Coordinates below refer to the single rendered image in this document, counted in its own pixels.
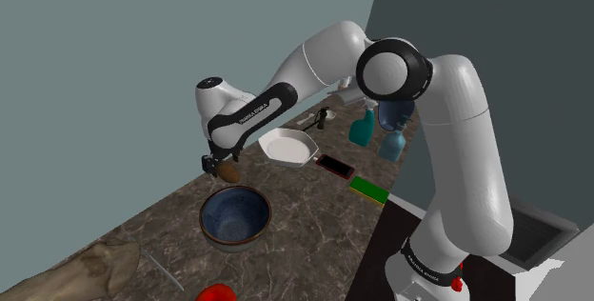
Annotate brown potato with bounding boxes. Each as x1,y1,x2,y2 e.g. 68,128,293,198
215,160,242,185

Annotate blue bowl with brown rim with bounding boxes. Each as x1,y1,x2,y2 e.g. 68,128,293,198
198,185,273,253

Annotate white angular plate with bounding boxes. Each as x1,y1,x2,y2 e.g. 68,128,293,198
257,127,321,169

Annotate thin grey rod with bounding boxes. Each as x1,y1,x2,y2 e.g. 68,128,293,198
119,224,186,292

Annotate black pepper mill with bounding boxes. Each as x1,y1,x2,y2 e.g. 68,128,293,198
314,106,331,131

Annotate red phone with black screen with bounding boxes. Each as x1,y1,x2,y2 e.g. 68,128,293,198
314,152,357,181

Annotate red round fruit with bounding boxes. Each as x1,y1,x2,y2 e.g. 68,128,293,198
194,283,238,301

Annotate teal spray bottle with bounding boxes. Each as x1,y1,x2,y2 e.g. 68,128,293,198
347,105,377,149

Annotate green and yellow sponge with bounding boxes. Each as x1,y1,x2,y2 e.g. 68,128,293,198
347,175,390,209

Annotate beige crumpled cloth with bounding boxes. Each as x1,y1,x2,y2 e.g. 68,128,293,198
0,236,142,301

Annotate blue soap dispenser bottle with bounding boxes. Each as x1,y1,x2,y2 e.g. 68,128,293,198
377,122,408,164

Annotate dark robot stand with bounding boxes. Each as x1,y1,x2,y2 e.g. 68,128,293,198
345,199,517,301

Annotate dark blue bowl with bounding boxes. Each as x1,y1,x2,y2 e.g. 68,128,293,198
377,99,417,132

